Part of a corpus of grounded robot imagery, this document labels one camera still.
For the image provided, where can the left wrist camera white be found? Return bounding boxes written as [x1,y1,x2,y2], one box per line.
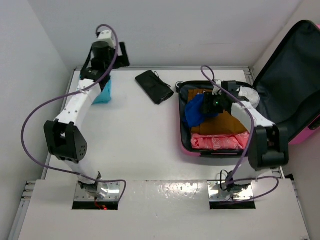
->
[97,30,115,48]

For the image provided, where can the brown garment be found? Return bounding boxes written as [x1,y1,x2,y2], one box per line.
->
[187,88,249,136]

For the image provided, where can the light blue shirt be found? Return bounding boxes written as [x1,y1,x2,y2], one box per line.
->
[78,71,112,105]

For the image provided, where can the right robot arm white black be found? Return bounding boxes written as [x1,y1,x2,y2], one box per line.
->
[202,80,289,192]

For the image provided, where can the white drawstring bag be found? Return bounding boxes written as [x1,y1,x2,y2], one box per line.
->
[238,86,260,109]

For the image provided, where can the pink patterned garment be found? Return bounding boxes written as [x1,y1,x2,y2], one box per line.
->
[190,131,250,151]

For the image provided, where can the pink suitcase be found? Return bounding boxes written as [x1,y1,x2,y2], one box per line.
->
[176,20,320,163]

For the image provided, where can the royal blue garment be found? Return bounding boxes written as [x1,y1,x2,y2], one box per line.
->
[183,94,219,128]

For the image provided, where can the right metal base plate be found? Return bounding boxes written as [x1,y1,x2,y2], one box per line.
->
[207,180,254,203]

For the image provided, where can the black leather pouch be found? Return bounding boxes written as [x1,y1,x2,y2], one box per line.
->
[135,70,174,105]

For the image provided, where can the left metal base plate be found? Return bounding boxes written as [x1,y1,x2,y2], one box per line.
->
[74,181,121,202]

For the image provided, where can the metal base plate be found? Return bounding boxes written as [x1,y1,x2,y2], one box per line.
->
[207,180,254,203]
[74,181,121,202]

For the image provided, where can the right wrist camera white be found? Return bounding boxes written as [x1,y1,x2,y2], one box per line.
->
[211,79,222,95]

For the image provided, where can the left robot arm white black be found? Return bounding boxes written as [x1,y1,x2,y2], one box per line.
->
[44,40,130,200]

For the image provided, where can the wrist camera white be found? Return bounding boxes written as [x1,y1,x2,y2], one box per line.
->
[97,30,115,48]
[211,79,222,95]

